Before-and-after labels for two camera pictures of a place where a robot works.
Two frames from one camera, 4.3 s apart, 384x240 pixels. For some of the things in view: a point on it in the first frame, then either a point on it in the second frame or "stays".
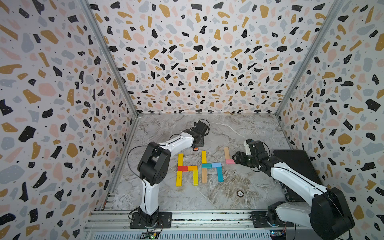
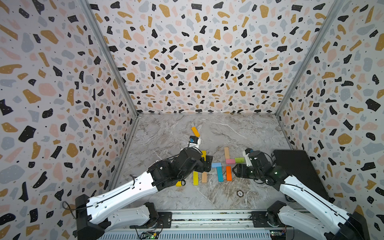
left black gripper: x=202 y=143 -> x=202 y=168
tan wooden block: x=204 y=175 stays
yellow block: x=204 y=156 stays
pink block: x=230 y=161 stays
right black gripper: x=239 y=156 -> x=240 y=167
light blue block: x=216 y=164 stays
